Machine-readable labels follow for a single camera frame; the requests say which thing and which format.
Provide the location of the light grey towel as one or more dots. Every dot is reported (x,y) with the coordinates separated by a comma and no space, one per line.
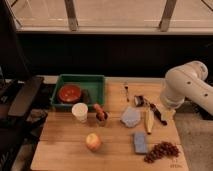
(131,117)

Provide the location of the orange carrot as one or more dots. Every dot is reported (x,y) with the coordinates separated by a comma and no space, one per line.
(100,111)

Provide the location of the dark object in bin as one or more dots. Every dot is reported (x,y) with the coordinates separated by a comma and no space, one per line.
(86,96)

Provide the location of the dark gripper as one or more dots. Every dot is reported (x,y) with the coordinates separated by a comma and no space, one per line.
(139,101)

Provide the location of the yellow red apple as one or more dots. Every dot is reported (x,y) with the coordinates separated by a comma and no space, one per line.
(93,142)

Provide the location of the black handled knife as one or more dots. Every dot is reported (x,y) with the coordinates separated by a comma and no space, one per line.
(157,114)

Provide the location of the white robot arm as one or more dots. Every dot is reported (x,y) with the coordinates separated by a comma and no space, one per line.
(188,81)

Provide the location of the white paper cup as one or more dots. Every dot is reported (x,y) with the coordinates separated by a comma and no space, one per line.
(80,111)

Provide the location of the black office chair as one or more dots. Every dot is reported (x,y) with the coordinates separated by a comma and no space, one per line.
(14,127)

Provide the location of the bunch of red grapes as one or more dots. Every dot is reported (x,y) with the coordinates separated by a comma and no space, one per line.
(163,149)

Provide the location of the small metal cup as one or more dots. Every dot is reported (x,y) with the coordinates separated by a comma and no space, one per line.
(100,122)

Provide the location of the red bowl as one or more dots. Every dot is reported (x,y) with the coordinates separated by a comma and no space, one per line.
(69,93)

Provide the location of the blue sponge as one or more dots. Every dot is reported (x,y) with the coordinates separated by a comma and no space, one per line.
(139,143)

